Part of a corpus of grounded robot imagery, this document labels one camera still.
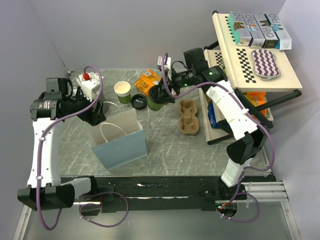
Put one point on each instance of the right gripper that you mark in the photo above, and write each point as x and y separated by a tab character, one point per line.
171	72

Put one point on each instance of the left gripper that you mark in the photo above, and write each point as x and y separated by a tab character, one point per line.
94	117

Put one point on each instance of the green paper coffee cup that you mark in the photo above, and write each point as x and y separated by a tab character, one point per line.
156	98

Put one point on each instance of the blue white paper bag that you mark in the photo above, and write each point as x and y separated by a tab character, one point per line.
118	140

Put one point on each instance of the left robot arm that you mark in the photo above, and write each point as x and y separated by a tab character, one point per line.
60	100

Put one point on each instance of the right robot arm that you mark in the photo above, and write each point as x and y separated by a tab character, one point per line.
249	134

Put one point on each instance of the orange snack bag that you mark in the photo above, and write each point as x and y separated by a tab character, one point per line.
146	81

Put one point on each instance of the stack of black cup lids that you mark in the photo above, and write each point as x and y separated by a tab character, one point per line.
139	101

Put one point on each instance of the stack of green paper cups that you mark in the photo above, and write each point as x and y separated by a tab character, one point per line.
123	91

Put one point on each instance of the brown cardboard cup carrier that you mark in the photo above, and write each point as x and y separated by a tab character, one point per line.
188	122

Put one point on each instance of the blue Doritos chip bag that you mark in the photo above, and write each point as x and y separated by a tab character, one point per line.
211	116

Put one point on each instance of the beige black shelf rack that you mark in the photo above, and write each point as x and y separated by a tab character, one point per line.
239	66

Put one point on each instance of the orange chip bag on shelf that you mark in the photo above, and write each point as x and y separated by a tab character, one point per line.
256	98

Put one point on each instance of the teal silver box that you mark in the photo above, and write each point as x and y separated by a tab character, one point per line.
239	29

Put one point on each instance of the pink black striped sponge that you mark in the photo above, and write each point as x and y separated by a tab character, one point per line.
264	64

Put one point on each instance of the silver blue box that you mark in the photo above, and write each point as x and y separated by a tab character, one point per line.
257	37

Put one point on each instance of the black silver box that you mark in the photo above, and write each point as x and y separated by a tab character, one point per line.
271	38

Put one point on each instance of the white blue box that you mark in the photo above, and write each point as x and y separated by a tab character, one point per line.
284	39

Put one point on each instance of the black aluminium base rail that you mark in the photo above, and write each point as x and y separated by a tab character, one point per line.
150	193

